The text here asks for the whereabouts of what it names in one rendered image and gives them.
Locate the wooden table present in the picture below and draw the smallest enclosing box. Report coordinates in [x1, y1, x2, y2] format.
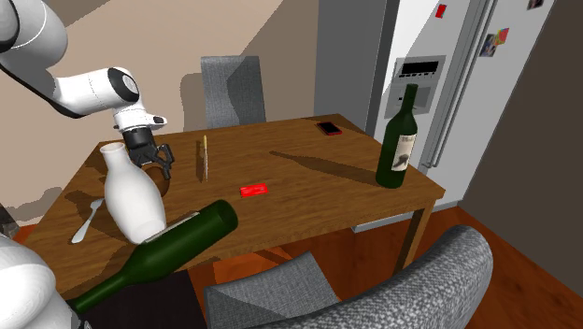
[21, 113, 447, 303]

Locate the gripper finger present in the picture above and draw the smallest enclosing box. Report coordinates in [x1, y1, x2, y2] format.
[130, 153, 156, 168]
[153, 143, 176, 180]

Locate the green wine bottle, printed label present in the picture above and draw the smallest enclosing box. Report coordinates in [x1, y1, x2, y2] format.
[375, 83, 419, 190]

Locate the green wine bottle, plain label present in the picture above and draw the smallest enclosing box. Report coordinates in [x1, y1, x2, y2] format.
[67, 199, 240, 316]

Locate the red card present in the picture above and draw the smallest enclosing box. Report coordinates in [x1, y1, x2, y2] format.
[239, 182, 270, 199]

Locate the white ceramic vase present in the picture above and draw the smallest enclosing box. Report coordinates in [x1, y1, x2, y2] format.
[99, 142, 168, 245]

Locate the brown round object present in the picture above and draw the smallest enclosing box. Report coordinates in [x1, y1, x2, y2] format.
[141, 163, 171, 198]

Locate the red phone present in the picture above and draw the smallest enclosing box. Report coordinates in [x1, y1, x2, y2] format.
[316, 121, 344, 136]

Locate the silver spoon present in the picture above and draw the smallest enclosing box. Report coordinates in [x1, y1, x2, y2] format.
[71, 197, 107, 245]

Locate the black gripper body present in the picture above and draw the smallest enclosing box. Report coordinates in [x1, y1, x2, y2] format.
[121, 127, 159, 158]

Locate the silver refrigerator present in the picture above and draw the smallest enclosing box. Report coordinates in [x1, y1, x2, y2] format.
[313, 0, 558, 235]

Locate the grey upholstered chair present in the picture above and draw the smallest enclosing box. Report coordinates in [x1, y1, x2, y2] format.
[200, 55, 267, 131]
[203, 223, 495, 329]

